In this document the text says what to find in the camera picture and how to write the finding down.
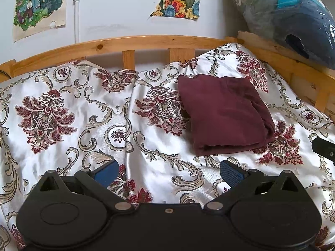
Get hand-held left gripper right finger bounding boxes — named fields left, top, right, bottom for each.
left=204, top=159, right=303, bottom=215

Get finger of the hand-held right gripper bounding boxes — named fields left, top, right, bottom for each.
left=311, top=137, right=335, bottom=166

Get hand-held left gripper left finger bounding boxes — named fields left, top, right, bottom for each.
left=39, top=159, right=135, bottom=213

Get maroon long-sleeved top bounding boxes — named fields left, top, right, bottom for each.
left=177, top=74, right=276, bottom=156

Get floral satin bedspread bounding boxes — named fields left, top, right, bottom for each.
left=0, top=42, right=335, bottom=251

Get plastic-wrapped bedding bundle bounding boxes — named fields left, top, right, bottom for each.
left=227, top=0, right=335, bottom=70

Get wooden bed frame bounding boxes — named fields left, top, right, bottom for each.
left=0, top=31, right=335, bottom=115

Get white wall pipe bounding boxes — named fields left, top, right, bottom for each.
left=73, top=0, right=81, bottom=44

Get cartoon character wall poster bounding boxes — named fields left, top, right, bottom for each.
left=13, top=0, right=67, bottom=42

